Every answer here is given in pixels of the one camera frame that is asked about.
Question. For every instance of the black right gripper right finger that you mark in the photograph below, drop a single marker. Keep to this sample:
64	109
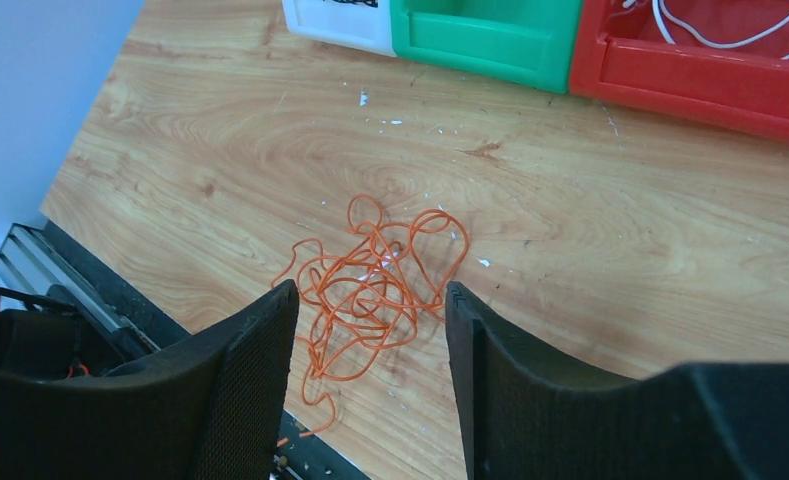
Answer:
530	411

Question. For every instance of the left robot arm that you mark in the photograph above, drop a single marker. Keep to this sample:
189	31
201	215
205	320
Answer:
49	339

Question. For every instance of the green plastic bin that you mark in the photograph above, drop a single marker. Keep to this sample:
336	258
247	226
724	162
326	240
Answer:
528	42

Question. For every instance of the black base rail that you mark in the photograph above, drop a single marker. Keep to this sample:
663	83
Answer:
49	262

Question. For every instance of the white plastic bin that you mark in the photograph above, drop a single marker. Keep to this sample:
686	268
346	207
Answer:
361	25

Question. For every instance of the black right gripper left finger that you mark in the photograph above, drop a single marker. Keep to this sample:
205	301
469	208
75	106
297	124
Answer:
206	407

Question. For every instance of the red plastic bin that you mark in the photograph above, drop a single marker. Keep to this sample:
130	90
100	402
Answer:
720	62

